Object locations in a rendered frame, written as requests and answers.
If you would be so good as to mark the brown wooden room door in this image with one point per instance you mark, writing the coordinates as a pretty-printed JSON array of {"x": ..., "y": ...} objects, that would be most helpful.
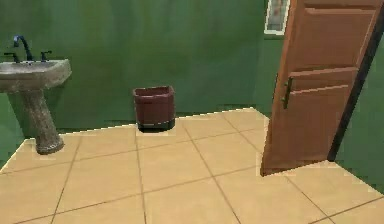
[{"x": 316, "y": 86}]

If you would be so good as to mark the dark red waste bin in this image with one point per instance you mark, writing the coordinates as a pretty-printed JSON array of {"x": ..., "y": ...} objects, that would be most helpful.
[{"x": 154, "y": 106}]

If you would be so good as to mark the black sink faucet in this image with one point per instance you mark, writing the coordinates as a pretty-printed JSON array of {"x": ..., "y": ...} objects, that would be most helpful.
[{"x": 26, "y": 48}]

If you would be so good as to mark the grey stone pedestal sink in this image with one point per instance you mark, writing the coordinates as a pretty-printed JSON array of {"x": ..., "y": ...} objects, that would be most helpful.
[{"x": 36, "y": 78}]

